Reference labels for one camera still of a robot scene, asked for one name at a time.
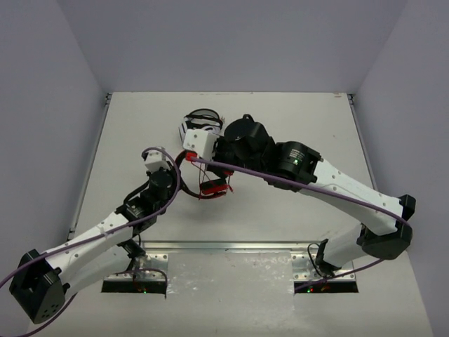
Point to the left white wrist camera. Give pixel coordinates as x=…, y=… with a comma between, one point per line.
x=155, y=159

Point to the red black headphones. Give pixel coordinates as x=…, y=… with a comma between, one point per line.
x=213, y=181

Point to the white black headphones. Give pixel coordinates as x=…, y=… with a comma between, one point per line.
x=204, y=118

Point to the aluminium mounting rail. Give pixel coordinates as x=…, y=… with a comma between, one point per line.
x=227, y=245

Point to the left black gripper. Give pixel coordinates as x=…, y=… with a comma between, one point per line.
x=170, y=172

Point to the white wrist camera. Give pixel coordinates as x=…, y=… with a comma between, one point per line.
x=201, y=142
x=155, y=159

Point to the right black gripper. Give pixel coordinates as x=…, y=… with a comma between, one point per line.
x=220, y=143

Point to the metal base plate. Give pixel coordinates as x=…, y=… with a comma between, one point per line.
x=303, y=270
x=144, y=269

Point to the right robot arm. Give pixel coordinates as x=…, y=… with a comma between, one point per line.
x=382, y=233

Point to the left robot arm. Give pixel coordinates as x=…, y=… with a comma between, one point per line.
x=45, y=281

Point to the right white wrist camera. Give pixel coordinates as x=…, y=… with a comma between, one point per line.
x=201, y=142

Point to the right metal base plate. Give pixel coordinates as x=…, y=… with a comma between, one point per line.
x=303, y=270

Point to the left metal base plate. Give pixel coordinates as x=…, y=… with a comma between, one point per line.
x=144, y=269

